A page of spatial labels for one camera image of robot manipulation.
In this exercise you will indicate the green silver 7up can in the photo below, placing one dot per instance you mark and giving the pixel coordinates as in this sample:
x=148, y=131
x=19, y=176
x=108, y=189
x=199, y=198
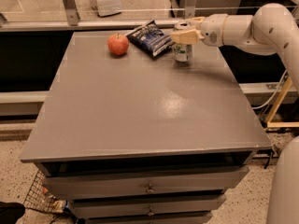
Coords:
x=182, y=52

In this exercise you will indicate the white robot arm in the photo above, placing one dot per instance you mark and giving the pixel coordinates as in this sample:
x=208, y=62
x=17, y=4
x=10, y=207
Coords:
x=271, y=30

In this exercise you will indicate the metal railing frame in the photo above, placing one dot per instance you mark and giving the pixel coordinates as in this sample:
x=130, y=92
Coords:
x=62, y=15

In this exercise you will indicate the top drawer knob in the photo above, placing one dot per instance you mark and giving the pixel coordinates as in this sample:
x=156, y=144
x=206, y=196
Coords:
x=150, y=189

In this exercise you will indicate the red apple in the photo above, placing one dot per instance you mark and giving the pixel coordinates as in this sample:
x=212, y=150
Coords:
x=118, y=44

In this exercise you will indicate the drawer knob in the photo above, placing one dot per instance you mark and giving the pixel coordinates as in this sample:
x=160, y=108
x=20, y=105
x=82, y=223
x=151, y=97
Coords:
x=150, y=213
x=150, y=189

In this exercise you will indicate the wire basket on floor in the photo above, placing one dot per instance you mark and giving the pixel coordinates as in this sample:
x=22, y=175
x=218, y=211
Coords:
x=39, y=199

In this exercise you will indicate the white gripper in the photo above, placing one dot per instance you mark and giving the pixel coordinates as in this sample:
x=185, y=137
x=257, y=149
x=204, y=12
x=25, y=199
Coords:
x=211, y=30

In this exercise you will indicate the black object on floor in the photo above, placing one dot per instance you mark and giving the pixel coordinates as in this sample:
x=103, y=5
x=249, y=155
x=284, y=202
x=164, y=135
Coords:
x=11, y=212

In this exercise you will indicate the blue chip bag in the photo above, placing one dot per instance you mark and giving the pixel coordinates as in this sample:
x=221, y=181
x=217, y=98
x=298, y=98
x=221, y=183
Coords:
x=150, y=38

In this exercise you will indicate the grey drawer cabinet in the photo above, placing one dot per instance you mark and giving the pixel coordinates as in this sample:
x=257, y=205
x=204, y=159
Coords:
x=110, y=126

